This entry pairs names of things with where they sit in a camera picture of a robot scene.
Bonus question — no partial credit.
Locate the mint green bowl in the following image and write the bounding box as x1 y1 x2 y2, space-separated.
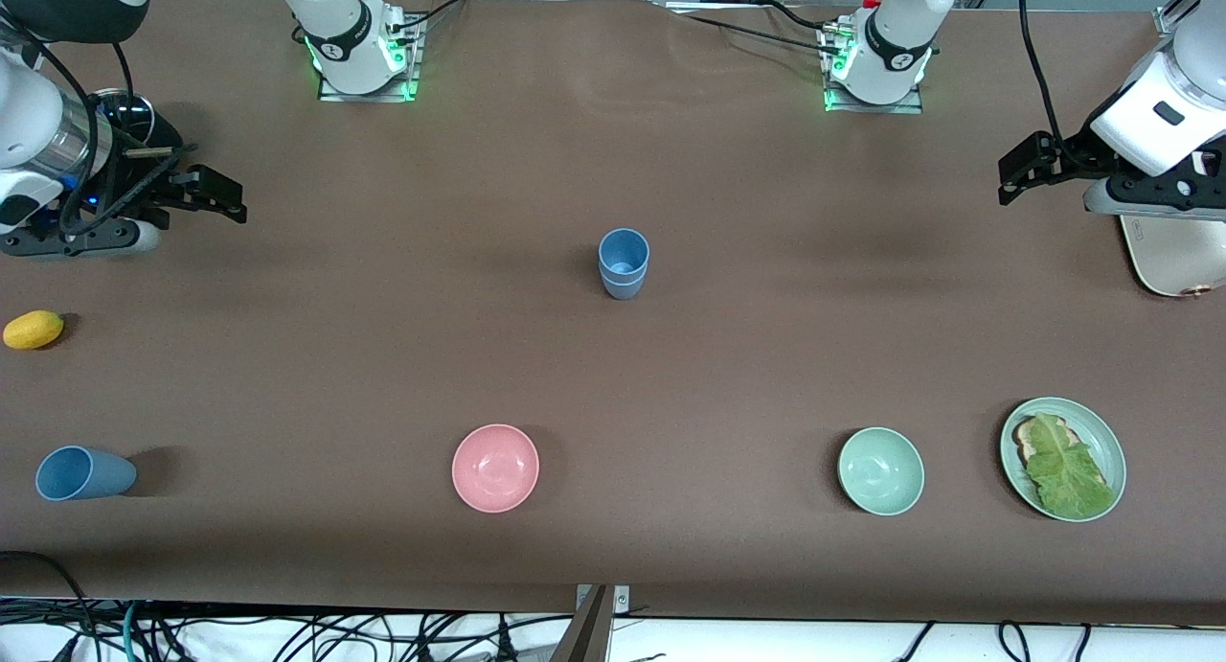
837 426 926 516

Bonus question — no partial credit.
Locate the plain blue plastic cup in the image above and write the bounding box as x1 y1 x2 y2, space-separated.
35 445 137 502
599 228 651 282

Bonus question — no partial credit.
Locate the pink bowl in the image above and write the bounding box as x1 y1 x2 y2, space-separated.
451 423 540 514

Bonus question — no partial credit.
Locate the yellow lemon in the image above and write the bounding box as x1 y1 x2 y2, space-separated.
3 309 66 351

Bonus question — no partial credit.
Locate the toast slice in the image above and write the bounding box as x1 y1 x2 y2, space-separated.
1013 415 1083 468

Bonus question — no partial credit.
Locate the dark grey stand bar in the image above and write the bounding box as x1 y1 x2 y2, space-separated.
548 585 614 662

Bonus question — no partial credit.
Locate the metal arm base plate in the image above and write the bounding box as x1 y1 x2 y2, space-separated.
318 15 422 103
824 25 925 115

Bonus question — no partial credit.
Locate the metal table edge bracket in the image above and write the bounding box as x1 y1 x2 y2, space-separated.
575 583 631 613

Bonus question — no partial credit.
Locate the mint green plate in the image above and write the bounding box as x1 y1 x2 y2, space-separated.
1000 397 1127 523

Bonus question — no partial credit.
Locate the black base cable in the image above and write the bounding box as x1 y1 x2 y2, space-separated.
388 0 472 33
670 0 844 55

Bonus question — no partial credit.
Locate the green lettuce leaf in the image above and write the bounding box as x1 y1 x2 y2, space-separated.
1025 413 1117 519

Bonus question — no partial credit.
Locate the black pot with blue handle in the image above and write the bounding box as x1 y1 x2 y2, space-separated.
91 88 183 153

